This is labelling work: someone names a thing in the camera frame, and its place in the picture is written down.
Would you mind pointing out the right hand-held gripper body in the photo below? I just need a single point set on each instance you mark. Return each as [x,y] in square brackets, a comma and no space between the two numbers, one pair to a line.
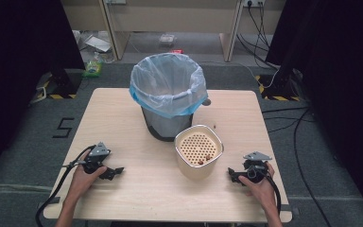
[256,165]

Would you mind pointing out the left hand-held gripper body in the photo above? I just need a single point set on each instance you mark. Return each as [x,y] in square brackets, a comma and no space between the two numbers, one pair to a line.
[98,153]

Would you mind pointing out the person's right hand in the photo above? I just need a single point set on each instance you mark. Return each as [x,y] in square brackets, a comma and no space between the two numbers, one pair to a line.
[260,189]

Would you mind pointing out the person's left hand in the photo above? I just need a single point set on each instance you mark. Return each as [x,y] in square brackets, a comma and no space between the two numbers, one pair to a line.
[83,181]

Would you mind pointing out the brown food scraps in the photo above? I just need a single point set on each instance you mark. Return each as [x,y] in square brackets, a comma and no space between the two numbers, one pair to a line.
[204,159]

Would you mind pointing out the beige container with metal rim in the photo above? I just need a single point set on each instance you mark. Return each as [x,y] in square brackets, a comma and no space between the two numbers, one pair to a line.
[195,170]

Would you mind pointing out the perforated beige strainer insert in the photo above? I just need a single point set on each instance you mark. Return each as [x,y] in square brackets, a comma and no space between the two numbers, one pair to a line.
[198,147]

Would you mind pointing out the grey trash bin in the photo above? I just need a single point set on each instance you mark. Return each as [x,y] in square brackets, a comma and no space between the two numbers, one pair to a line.
[167,126]

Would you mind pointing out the black stand with striped base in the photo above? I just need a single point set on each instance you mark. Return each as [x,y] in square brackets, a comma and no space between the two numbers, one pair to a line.
[64,83]
[279,86]

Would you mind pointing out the green plastic packet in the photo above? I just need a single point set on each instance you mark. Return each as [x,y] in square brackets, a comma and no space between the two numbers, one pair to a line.
[93,67]

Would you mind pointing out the translucent blue bin liner bag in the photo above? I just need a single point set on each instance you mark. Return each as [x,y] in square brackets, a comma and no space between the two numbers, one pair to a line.
[167,83]

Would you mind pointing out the white paper sheet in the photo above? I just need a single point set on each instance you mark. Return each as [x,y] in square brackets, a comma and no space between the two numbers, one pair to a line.
[97,43]

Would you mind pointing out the black curtain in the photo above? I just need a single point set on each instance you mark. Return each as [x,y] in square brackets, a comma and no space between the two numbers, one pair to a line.
[337,78]
[19,63]

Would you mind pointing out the small red packet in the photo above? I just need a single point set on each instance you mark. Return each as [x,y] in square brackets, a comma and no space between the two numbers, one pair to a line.
[177,51]

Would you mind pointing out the clear plastic box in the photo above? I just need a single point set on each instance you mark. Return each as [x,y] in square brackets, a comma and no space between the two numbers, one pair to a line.
[167,40]

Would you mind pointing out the white wall power socket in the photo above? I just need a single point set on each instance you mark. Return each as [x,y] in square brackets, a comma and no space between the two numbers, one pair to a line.
[253,2]

